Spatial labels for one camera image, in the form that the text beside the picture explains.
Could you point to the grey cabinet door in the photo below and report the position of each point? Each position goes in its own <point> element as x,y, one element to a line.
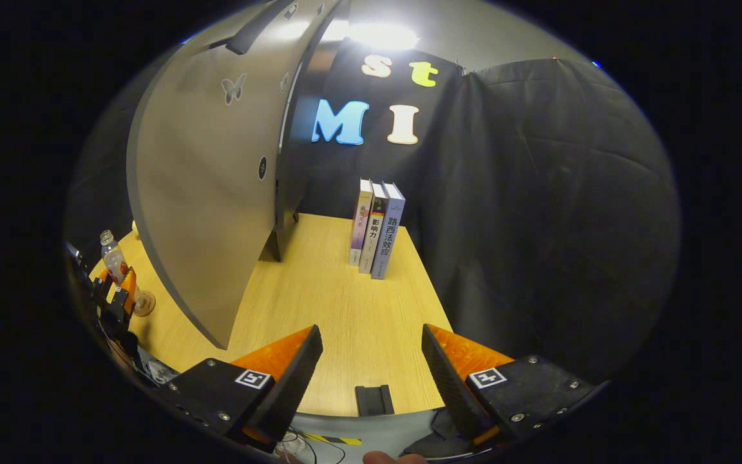
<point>203,193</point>

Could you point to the ceiling light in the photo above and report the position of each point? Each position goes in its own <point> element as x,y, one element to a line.
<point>377,35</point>

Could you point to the clear plastic bottle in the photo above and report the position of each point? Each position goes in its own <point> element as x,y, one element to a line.
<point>113,254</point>

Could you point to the black backdrop cloth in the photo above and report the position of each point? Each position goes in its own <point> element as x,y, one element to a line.
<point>538,193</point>

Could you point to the book with purple spine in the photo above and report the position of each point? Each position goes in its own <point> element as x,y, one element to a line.
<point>361,222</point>

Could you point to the yellow black striped tape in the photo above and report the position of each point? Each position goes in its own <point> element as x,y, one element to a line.
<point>332,439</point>

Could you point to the round brown coaster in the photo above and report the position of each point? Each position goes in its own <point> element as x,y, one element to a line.
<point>144,304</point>

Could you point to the book with grey spine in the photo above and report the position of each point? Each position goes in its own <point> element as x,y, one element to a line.
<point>374,232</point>

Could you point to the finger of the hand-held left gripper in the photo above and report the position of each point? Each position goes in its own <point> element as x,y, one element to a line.
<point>127,290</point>
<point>102,283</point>

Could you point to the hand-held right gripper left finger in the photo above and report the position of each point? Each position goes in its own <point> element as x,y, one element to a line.
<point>290,386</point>

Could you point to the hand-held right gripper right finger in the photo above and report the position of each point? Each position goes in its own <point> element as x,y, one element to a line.
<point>448,386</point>

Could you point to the book with blue spine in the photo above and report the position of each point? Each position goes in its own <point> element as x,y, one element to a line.
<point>389,235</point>

